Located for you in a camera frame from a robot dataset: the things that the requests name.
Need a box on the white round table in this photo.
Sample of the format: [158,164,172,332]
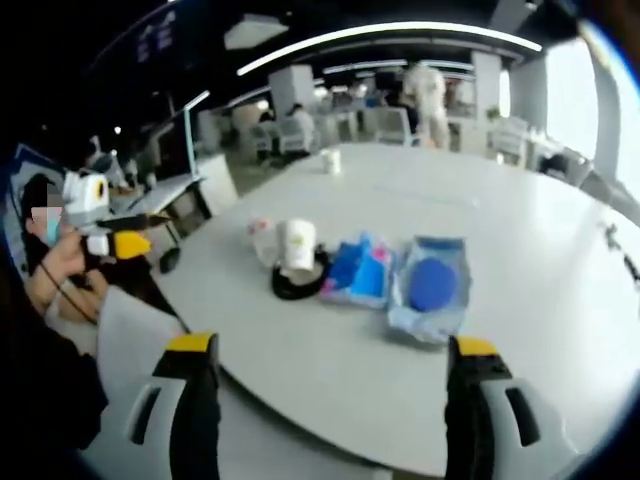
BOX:
[155,142,640,479]

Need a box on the small white cup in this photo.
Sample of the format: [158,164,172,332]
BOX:
[319,147,343,175]

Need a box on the curved ceiling light strip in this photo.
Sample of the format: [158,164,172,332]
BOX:
[236,21,545,77]

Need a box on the clear pack with blue disc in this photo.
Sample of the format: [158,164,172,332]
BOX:
[386,235,473,347]

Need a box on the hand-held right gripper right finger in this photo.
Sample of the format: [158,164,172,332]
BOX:
[443,334,571,480]

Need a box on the white paper cup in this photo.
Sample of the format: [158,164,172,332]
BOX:
[275,217,320,274]

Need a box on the person's dark clothing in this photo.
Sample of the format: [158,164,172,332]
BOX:
[0,249,110,454]

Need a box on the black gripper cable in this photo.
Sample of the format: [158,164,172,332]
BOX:
[38,260,100,325]

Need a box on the clear plastic cup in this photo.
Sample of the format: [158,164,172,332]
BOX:
[246,215,282,267]

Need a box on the white desk with black legs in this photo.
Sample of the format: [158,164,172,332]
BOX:
[107,172,214,251]

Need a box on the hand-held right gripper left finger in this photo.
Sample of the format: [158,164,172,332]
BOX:
[118,330,222,480]

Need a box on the person's left hand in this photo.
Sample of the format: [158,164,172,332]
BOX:
[43,237,89,281]

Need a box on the blue and pink packet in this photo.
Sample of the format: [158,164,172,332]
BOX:
[318,231,397,310]

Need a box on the white pillar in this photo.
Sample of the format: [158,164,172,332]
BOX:
[268,63,317,114]

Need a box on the square ceiling light panel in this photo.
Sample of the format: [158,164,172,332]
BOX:
[223,13,290,51]

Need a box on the person's head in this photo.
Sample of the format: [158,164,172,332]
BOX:
[19,172,69,247]

